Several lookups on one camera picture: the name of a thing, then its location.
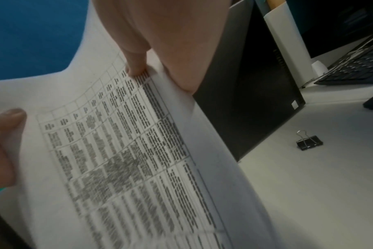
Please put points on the dark computer monitor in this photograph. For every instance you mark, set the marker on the dark computer monitor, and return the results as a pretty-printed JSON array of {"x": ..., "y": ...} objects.
[{"x": 334, "y": 21}]

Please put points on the person's right hand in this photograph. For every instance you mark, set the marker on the person's right hand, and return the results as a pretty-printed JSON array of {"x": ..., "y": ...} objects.
[{"x": 162, "y": 26}]

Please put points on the stack of printed paper sheets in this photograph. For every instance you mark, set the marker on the stack of printed paper sheets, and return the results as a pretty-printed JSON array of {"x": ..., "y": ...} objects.
[{"x": 128, "y": 158}]

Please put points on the black keyboard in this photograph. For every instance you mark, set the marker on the black keyboard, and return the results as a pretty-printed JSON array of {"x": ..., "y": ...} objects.
[{"x": 354, "y": 66}]

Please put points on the black closed laptop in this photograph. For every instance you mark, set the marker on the black closed laptop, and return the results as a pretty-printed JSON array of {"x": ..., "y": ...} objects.
[{"x": 251, "y": 80}]

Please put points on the person's left hand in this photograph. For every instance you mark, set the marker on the person's left hand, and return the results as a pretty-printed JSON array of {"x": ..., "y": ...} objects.
[{"x": 2, "y": 136}]

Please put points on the white file holder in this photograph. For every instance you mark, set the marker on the white file holder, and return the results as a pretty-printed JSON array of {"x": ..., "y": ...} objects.
[{"x": 285, "y": 43}]

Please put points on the small white paper roll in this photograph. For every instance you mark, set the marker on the small white paper roll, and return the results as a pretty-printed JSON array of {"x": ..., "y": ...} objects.
[{"x": 318, "y": 68}]

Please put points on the black binder clip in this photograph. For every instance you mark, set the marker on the black binder clip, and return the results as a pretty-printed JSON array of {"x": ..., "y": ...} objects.
[{"x": 309, "y": 141}]

